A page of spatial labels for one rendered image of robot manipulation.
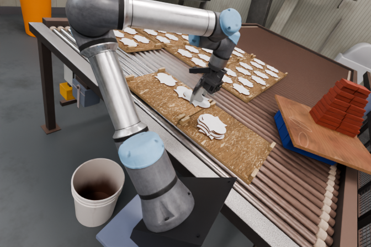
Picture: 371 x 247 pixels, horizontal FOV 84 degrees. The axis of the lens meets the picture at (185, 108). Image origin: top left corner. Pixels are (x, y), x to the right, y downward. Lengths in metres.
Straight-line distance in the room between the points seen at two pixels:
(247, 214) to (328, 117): 0.82
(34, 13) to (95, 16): 3.18
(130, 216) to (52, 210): 1.06
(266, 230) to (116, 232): 0.50
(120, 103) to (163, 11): 0.29
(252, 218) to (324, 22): 6.10
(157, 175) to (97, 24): 0.41
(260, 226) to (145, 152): 0.52
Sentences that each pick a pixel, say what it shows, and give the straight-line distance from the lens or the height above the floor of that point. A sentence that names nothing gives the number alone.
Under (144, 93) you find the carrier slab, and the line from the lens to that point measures 1.14.
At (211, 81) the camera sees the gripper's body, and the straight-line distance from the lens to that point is 0.90.
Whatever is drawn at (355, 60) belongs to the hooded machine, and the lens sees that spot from 5.98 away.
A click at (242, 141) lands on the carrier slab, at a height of 0.94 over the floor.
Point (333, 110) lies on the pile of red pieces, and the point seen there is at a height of 1.15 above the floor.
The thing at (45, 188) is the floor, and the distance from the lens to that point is 1.86.
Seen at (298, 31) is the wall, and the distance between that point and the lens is 6.67.
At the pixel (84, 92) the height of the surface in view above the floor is 0.82.
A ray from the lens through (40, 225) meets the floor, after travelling 1.74.
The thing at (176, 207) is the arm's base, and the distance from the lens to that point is 0.59.
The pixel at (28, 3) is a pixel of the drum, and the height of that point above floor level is 0.47.
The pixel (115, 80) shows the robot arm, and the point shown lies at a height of 1.22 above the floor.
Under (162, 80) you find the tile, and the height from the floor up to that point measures 0.94.
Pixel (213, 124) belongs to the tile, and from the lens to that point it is 1.04.
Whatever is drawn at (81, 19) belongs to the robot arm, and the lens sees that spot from 0.61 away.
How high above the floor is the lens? 1.56
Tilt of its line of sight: 34 degrees down
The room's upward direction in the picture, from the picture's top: 22 degrees clockwise
